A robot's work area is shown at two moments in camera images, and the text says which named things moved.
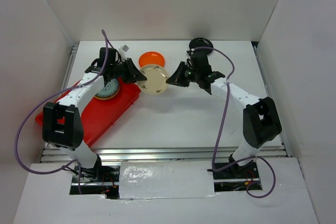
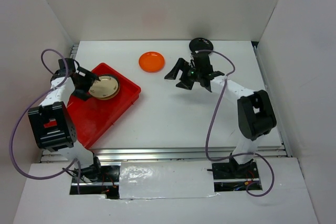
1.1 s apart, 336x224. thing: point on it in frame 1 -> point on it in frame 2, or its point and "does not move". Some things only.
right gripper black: [176, 78] does not move
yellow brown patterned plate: [104, 98] does not move
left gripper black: [134, 74] -> [89, 78]
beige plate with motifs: [156, 77] -> [107, 86]
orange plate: [151, 57] does not move
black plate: [201, 42] does not move
